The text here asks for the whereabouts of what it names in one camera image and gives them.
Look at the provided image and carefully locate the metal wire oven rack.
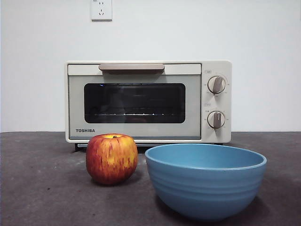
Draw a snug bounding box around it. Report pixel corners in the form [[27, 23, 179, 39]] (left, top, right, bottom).
[[94, 112, 176, 117]]

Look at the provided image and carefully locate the red yellow apple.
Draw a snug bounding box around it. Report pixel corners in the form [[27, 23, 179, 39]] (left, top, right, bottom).
[[86, 133, 139, 186]]

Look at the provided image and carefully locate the timer knob with beige grip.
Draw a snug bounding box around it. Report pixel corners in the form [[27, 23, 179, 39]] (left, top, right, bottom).
[[207, 110, 225, 129]]

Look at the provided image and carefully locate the glass oven door with handle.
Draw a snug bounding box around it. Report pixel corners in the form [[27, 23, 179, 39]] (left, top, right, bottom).
[[67, 63, 202, 140]]

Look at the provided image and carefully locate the blue ribbed bowl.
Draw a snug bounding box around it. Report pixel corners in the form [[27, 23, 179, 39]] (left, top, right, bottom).
[[144, 143, 268, 222]]

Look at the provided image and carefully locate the cream Toshiba toaster oven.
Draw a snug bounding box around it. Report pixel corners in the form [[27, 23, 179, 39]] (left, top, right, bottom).
[[65, 60, 232, 153]]

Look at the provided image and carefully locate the temperature knob with beige grip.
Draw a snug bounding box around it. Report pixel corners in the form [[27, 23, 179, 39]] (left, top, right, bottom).
[[208, 75, 226, 95]]

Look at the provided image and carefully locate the white wall socket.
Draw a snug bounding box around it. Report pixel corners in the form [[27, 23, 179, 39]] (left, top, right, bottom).
[[91, 0, 112, 22]]

